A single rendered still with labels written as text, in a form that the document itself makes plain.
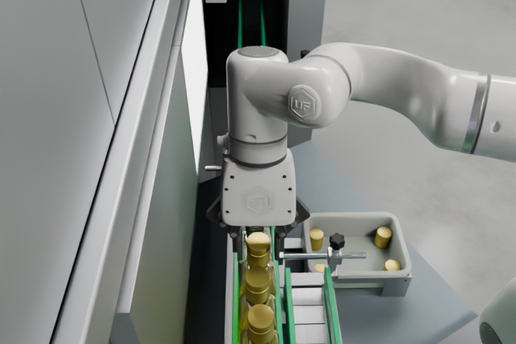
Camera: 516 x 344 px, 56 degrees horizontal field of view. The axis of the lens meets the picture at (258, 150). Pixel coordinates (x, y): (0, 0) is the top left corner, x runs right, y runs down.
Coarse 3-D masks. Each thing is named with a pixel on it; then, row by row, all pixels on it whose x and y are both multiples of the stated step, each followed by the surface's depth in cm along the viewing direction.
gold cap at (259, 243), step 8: (248, 240) 70; (256, 240) 70; (264, 240) 70; (248, 248) 69; (256, 248) 69; (264, 248) 69; (248, 256) 71; (256, 256) 70; (264, 256) 70; (256, 264) 71; (264, 264) 71
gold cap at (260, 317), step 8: (248, 312) 62; (256, 312) 62; (264, 312) 62; (272, 312) 62; (248, 320) 61; (256, 320) 61; (264, 320) 61; (272, 320) 61; (248, 328) 62; (256, 328) 60; (264, 328) 60; (272, 328) 62; (248, 336) 64; (256, 336) 62; (264, 336) 62; (272, 336) 63
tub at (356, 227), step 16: (304, 224) 112; (320, 224) 116; (336, 224) 116; (352, 224) 116; (368, 224) 116; (384, 224) 116; (352, 240) 118; (368, 240) 118; (400, 240) 109; (368, 256) 114; (384, 256) 114; (400, 256) 108; (320, 272) 103; (352, 272) 103; (368, 272) 103; (384, 272) 103; (400, 272) 103
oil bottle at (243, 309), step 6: (270, 294) 72; (240, 300) 72; (246, 300) 71; (270, 300) 71; (240, 306) 71; (246, 306) 70; (270, 306) 70; (240, 312) 70; (246, 312) 70; (240, 318) 70; (246, 318) 69; (240, 324) 70; (246, 324) 69; (276, 324) 70; (240, 330) 70; (276, 330) 72
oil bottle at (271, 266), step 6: (246, 264) 75; (270, 264) 75; (240, 270) 76; (246, 270) 74; (270, 270) 75; (240, 276) 75; (270, 276) 74; (240, 282) 74; (270, 282) 74; (240, 288) 74; (270, 288) 74; (240, 294) 75
